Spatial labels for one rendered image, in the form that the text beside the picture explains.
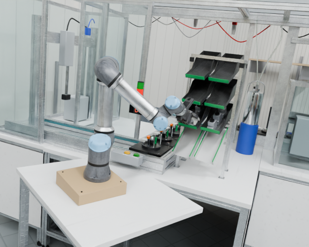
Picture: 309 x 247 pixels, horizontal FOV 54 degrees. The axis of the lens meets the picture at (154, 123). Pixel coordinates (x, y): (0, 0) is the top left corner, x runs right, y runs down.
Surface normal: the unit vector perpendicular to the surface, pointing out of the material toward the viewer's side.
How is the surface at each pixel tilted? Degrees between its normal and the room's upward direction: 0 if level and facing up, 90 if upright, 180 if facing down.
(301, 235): 90
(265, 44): 90
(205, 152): 45
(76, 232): 0
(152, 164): 90
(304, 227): 90
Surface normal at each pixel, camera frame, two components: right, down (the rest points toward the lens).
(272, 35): -0.77, 0.06
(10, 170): -0.37, 0.17
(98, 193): 0.63, 0.25
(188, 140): -0.29, -0.59
